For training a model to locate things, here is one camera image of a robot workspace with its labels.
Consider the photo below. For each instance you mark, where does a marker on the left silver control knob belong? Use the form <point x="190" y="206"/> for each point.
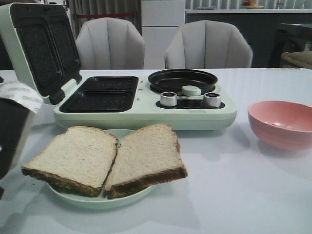
<point x="168" y="99"/>

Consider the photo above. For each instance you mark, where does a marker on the mint green breakfast maker lid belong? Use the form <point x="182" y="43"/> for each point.
<point x="39" y="41"/>

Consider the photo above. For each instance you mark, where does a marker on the right grey upholstered chair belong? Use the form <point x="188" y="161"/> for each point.
<point x="208" y="44"/>

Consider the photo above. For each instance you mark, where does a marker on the mint green pan handle knob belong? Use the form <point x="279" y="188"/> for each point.
<point x="190" y="90"/>

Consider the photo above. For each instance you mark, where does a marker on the white refrigerator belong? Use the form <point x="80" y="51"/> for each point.
<point x="159" y="19"/>

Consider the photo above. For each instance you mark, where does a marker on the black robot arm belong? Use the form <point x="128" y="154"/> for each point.
<point x="18" y="105"/>

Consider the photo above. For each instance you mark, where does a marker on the bread slice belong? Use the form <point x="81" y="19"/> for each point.
<point x="146" y="157"/>
<point x="79" y="159"/>

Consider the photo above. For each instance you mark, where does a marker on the black round frying pan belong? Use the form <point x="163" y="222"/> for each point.
<point x="174" y="79"/>

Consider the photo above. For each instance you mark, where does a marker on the grey pleated curtain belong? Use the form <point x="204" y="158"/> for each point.
<point x="104" y="6"/>

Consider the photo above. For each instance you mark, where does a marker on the mint green round plate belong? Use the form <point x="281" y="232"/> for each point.
<point x="99" y="202"/>

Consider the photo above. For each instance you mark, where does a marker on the beige cushion at right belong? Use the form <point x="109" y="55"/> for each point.
<point x="301" y="59"/>

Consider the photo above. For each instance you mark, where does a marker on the silver control knob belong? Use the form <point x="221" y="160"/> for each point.
<point x="168" y="99"/>
<point x="212" y="99"/>

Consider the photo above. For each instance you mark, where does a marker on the dark grey kitchen counter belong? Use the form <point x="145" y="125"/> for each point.
<point x="269" y="32"/>

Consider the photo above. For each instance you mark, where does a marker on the left grey upholstered chair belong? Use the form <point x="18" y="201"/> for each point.
<point x="110" y="44"/>

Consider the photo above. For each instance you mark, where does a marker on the pink bowl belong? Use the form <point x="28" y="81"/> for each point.
<point x="282" y="124"/>

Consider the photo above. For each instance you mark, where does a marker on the mint green breakfast maker base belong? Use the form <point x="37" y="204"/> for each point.
<point x="123" y="99"/>

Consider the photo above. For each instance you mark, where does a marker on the fruit plate on counter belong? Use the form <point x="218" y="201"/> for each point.
<point x="248" y="4"/>

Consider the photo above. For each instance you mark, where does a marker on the grey upholstered chair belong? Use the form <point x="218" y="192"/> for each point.
<point x="208" y="44"/>
<point x="110" y="44"/>

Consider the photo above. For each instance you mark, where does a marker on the right silver control knob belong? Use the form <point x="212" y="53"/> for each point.
<point x="212" y="99"/>

